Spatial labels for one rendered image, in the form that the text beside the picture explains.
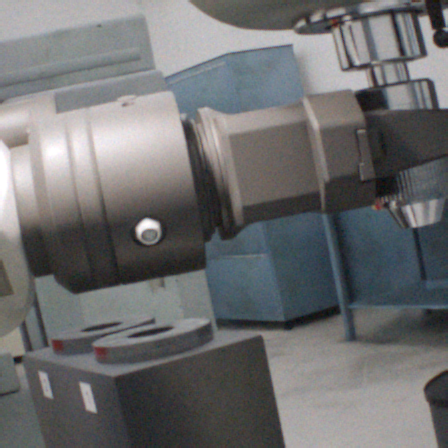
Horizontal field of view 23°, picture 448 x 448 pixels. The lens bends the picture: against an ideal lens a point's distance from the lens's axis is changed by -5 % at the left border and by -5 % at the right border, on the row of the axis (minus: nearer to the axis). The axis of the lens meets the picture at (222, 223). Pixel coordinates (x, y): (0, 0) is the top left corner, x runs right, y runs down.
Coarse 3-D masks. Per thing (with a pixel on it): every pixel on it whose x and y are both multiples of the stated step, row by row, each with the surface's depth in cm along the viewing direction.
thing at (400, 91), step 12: (384, 84) 53; (396, 84) 53; (408, 84) 53; (420, 84) 53; (432, 84) 54; (360, 96) 53; (372, 96) 53; (384, 96) 53; (396, 96) 53; (408, 96) 53; (420, 96) 53; (432, 96) 53
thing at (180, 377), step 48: (96, 336) 86; (144, 336) 83; (192, 336) 78; (240, 336) 79; (48, 384) 87; (96, 384) 76; (144, 384) 74; (192, 384) 76; (240, 384) 78; (48, 432) 91; (96, 432) 79; (144, 432) 74; (192, 432) 76; (240, 432) 77
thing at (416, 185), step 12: (372, 108) 53; (384, 108) 53; (396, 108) 53; (408, 108) 53; (420, 108) 53; (432, 108) 53; (420, 168) 53; (432, 168) 53; (444, 168) 53; (384, 180) 53; (396, 180) 53; (408, 180) 53; (420, 180) 53; (432, 180) 53; (444, 180) 53; (384, 192) 54; (396, 192) 53; (408, 192) 53; (420, 192) 53; (432, 192) 53; (444, 192) 53; (384, 204) 54; (396, 204) 53; (408, 204) 53
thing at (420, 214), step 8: (440, 200) 54; (392, 208) 54; (400, 208) 54; (408, 208) 54; (416, 208) 54; (424, 208) 54; (432, 208) 54; (440, 208) 54; (392, 216) 55; (400, 216) 54; (408, 216) 54; (416, 216) 54; (424, 216) 54; (432, 216) 54; (440, 216) 55; (400, 224) 55; (408, 224) 54; (416, 224) 54; (424, 224) 54
